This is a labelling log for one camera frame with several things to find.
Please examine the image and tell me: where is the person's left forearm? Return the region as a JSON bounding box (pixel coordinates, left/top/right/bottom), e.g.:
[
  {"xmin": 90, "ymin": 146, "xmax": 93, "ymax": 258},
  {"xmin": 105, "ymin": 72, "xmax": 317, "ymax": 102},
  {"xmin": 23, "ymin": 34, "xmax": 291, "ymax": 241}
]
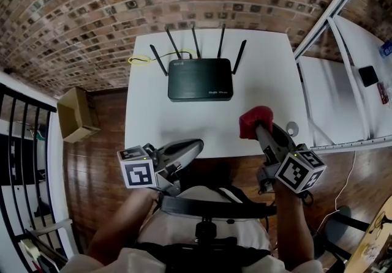
[{"xmin": 88, "ymin": 188, "xmax": 159, "ymax": 265}]

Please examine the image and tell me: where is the grey round cable grommet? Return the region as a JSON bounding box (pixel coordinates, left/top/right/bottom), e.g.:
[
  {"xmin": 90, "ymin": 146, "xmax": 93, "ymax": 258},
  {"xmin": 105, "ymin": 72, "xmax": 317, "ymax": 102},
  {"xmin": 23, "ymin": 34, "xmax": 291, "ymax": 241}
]
[{"xmin": 286, "ymin": 121, "xmax": 300, "ymax": 137}]

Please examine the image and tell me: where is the black chest mount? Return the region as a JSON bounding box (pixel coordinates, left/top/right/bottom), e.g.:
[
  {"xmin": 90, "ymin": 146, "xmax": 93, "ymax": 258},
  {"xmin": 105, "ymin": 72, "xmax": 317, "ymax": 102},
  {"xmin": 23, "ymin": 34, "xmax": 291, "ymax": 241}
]
[{"xmin": 159, "ymin": 184, "xmax": 278, "ymax": 248}]

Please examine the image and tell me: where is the clear bottle with red label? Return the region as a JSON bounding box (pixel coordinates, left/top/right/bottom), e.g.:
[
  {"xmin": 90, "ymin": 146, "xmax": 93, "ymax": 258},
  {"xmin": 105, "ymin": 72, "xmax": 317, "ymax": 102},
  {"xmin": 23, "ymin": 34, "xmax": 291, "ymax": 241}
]
[{"xmin": 375, "ymin": 81, "xmax": 392, "ymax": 106}]

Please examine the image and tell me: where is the yellow cable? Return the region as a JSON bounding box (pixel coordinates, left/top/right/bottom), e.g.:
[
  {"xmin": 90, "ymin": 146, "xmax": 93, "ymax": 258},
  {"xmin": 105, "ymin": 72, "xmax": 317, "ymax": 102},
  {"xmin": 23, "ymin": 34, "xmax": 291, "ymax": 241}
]
[{"xmin": 127, "ymin": 48, "xmax": 197, "ymax": 65}]

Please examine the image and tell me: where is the round wooden table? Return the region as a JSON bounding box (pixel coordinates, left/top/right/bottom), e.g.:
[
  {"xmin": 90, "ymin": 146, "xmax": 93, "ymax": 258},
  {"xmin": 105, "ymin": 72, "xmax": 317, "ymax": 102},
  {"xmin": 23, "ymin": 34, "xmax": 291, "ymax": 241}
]
[{"xmin": 344, "ymin": 203, "xmax": 392, "ymax": 273}]

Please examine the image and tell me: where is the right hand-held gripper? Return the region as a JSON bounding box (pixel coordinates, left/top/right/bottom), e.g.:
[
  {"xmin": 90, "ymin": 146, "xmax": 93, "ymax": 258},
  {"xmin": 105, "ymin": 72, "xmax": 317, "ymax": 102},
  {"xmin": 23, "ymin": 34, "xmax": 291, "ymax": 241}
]
[{"xmin": 255, "ymin": 122, "xmax": 328, "ymax": 195}]

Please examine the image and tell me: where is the flat black device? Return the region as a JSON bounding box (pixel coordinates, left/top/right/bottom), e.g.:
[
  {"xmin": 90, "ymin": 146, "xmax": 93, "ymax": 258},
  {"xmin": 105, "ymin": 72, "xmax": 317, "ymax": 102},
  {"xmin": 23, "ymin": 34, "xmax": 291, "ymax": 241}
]
[{"xmin": 357, "ymin": 65, "xmax": 380, "ymax": 88}]

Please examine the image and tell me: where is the open cardboard box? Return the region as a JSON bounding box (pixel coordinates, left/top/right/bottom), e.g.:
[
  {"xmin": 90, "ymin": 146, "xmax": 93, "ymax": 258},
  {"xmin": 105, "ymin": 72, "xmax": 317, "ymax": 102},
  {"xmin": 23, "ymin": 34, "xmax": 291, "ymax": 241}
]
[{"xmin": 56, "ymin": 86, "xmax": 102, "ymax": 143}]

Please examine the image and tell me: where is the person's right forearm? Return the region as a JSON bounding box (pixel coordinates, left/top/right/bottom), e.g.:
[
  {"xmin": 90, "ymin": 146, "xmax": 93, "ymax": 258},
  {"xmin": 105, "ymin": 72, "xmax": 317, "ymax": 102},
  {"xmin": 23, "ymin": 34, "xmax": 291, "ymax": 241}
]
[{"xmin": 274, "ymin": 189, "xmax": 315, "ymax": 269}]

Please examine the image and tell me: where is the person's white shirt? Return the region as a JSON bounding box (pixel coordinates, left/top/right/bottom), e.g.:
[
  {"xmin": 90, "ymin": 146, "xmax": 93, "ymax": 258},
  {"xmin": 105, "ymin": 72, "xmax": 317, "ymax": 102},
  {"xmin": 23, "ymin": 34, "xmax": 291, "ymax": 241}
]
[{"xmin": 59, "ymin": 185, "xmax": 324, "ymax": 273}]

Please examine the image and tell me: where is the thin white cable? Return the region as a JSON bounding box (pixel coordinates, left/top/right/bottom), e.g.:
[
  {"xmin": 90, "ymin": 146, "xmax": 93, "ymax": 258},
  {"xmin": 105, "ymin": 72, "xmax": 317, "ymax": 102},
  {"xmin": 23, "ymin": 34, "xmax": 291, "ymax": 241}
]
[{"xmin": 315, "ymin": 151, "xmax": 358, "ymax": 233}]

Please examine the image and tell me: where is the black stool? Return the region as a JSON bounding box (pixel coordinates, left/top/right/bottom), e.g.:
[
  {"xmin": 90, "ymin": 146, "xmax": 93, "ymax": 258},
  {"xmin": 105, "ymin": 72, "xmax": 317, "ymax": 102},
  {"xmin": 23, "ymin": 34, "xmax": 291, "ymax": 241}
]
[{"xmin": 312, "ymin": 206, "xmax": 371, "ymax": 266}]

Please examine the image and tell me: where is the black cabinet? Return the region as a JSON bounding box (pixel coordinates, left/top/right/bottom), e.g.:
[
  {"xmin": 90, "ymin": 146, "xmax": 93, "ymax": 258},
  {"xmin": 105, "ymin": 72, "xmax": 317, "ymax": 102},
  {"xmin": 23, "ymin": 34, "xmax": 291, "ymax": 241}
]
[{"xmin": 0, "ymin": 133, "xmax": 47, "ymax": 187}]

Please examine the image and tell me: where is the black metal railing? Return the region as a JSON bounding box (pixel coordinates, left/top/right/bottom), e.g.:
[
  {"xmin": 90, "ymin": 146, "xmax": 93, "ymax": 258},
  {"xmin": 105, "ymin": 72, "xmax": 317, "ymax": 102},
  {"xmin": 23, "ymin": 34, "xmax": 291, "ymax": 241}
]
[{"xmin": 0, "ymin": 83, "xmax": 80, "ymax": 273}]

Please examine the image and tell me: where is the black power cable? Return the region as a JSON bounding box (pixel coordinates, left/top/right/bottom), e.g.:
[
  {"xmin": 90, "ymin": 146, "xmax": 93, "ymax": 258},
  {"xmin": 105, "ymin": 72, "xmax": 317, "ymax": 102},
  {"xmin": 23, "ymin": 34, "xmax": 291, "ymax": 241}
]
[{"xmin": 131, "ymin": 51, "xmax": 194, "ymax": 63}]

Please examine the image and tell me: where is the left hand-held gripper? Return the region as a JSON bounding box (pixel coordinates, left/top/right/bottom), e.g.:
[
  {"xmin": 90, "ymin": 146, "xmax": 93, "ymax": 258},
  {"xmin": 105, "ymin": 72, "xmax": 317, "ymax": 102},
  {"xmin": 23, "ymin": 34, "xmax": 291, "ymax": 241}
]
[{"xmin": 117, "ymin": 138, "xmax": 205, "ymax": 198}]

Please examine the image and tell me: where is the black router with antennas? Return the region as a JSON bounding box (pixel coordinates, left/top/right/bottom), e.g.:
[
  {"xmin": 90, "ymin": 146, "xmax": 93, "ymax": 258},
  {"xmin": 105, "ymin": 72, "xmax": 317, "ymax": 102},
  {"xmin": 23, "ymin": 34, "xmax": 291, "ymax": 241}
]
[{"xmin": 149, "ymin": 23, "xmax": 247, "ymax": 103}]

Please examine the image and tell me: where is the white metal shelf rack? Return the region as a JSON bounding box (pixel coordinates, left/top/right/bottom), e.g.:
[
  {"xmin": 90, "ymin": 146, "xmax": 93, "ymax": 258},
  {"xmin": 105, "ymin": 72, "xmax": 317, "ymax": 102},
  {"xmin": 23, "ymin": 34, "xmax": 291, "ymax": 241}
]
[{"xmin": 293, "ymin": 0, "xmax": 392, "ymax": 152}]

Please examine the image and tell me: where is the clear bottle with blue label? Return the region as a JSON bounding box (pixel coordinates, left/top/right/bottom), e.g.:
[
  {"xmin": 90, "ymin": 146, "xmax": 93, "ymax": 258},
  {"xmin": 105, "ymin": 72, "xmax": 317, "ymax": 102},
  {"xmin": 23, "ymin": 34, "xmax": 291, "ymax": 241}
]
[{"xmin": 379, "ymin": 40, "xmax": 392, "ymax": 58}]

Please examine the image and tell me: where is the pink cloth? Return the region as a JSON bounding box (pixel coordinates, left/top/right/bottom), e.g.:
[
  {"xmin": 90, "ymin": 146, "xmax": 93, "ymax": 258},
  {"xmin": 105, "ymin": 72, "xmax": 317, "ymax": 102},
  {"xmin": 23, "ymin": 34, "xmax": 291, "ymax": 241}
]
[{"xmin": 238, "ymin": 105, "xmax": 274, "ymax": 140}]

